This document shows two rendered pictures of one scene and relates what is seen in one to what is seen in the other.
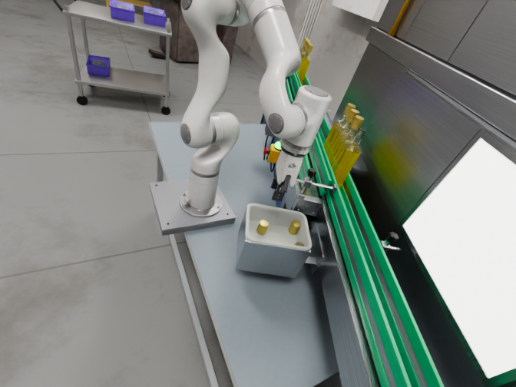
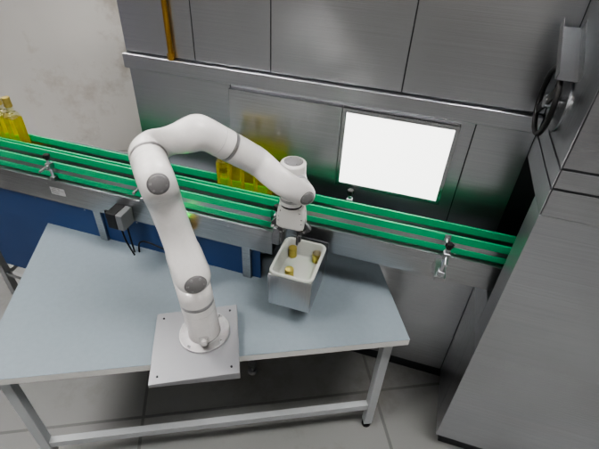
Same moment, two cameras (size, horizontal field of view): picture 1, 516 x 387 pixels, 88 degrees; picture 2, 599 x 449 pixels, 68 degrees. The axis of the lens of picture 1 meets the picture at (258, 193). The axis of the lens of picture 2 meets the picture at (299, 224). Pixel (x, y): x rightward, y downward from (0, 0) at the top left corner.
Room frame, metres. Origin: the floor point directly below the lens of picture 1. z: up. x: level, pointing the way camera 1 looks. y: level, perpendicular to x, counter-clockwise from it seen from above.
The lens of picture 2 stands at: (0.08, 1.02, 2.16)
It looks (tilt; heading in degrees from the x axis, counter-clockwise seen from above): 38 degrees down; 297
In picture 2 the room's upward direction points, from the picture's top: 3 degrees clockwise
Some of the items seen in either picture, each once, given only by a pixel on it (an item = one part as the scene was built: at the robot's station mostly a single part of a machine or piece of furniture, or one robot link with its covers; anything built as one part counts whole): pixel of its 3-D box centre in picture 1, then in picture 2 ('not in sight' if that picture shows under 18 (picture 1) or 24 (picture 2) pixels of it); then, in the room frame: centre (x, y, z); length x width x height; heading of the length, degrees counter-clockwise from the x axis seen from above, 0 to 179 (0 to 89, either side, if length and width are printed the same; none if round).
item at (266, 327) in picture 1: (309, 194); (209, 232); (1.27, -0.29, 0.73); 1.58 x 1.52 x 0.04; 38
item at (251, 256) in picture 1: (278, 242); (299, 270); (0.66, -0.13, 0.92); 0.27 x 0.17 x 0.15; 102
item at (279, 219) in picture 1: (275, 233); (298, 265); (0.65, -0.10, 0.97); 0.22 x 0.17 x 0.09; 102
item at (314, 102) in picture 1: (305, 116); (293, 179); (0.66, -0.05, 1.39); 0.09 x 0.08 x 0.13; 143
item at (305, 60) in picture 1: (303, 65); (16, 126); (2.14, -0.02, 1.19); 0.06 x 0.06 x 0.28; 12
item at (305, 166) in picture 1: (287, 97); (84, 175); (1.67, 0.02, 1.09); 1.75 x 0.01 x 0.08; 12
